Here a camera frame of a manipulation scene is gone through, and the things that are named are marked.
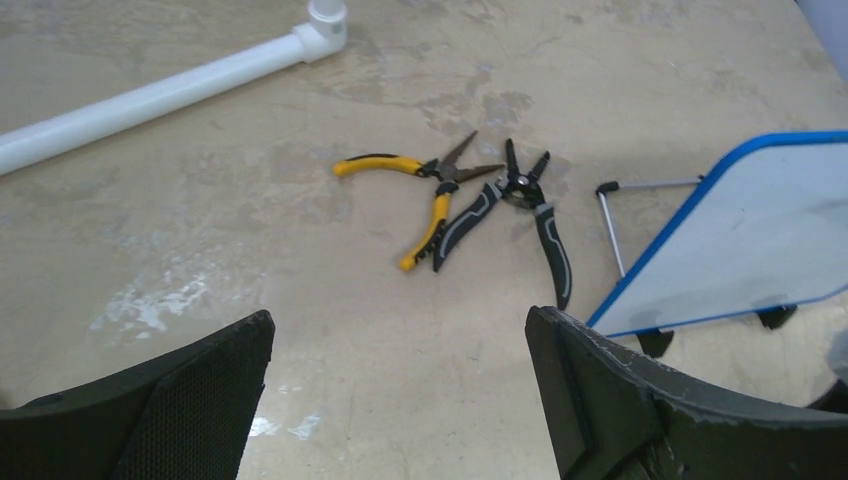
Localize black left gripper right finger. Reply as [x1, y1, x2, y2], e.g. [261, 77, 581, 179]
[525, 306, 847, 479]

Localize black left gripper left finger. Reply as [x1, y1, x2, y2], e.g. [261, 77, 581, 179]
[1, 310, 275, 479]

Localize blue framed whiteboard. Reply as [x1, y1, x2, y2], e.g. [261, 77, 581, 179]
[588, 130, 847, 336]

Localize black whiteboard stand foot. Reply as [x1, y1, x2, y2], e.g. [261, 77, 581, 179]
[636, 329, 675, 359]

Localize black grey wire stripper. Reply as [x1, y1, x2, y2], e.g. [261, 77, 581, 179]
[433, 139, 573, 310]

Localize yellow handled pliers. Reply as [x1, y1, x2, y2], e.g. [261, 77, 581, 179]
[332, 130, 501, 272]

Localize white PVC pipe frame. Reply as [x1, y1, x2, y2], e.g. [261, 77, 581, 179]
[1, 1, 348, 175]

